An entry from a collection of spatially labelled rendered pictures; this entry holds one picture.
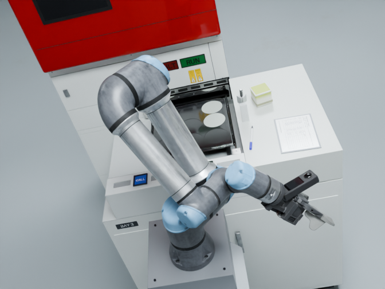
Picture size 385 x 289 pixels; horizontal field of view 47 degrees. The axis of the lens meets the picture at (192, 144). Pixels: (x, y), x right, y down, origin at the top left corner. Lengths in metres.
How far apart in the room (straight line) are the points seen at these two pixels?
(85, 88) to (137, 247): 0.79
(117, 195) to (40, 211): 1.66
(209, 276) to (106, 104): 0.62
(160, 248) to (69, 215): 1.71
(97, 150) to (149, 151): 1.21
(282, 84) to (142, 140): 0.98
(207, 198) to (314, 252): 0.96
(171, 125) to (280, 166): 0.52
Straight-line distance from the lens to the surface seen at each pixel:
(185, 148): 1.35
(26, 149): 4.01
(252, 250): 2.02
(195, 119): 2.05
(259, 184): 1.23
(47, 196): 3.43
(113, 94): 1.24
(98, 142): 2.38
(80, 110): 2.27
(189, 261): 1.44
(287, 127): 1.80
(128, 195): 1.73
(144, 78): 1.28
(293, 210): 1.33
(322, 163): 1.71
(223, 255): 1.49
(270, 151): 1.71
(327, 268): 2.24
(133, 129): 1.23
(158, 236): 1.59
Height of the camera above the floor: 2.11
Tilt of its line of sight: 39 degrees down
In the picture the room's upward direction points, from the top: 16 degrees counter-clockwise
